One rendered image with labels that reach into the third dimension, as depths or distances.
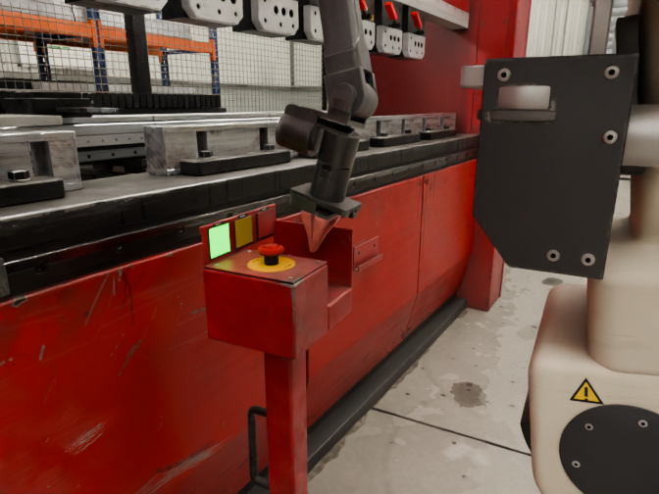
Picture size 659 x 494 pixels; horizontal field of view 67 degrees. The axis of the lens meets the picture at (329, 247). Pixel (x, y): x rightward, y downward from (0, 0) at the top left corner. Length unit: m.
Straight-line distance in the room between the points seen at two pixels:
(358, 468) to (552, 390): 1.13
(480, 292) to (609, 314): 2.17
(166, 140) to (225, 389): 0.52
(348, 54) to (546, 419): 0.53
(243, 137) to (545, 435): 0.90
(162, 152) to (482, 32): 1.77
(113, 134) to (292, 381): 0.73
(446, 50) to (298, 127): 1.82
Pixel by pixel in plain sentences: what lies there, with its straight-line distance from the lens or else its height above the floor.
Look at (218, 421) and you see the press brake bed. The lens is 1.12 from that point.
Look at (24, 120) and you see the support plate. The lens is 0.61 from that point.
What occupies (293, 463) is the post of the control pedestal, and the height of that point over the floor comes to 0.41.
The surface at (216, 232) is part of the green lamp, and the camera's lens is 0.77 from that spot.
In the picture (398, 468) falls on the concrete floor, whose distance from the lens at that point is 1.58.
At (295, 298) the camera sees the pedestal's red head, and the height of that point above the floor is 0.76.
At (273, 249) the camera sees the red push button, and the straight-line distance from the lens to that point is 0.73.
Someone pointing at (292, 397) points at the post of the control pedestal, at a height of 0.54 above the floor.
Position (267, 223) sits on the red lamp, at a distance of 0.88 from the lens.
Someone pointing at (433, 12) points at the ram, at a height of 1.35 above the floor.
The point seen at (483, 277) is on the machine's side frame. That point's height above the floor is 0.18.
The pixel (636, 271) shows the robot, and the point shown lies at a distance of 0.45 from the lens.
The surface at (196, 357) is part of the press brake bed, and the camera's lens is 1.00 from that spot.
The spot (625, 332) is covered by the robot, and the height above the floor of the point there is 0.84.
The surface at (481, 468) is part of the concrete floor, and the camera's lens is 1.63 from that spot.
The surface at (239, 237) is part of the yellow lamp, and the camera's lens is 0.82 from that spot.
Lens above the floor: 1.01
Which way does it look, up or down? 16 degrees down
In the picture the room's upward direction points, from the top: straight up
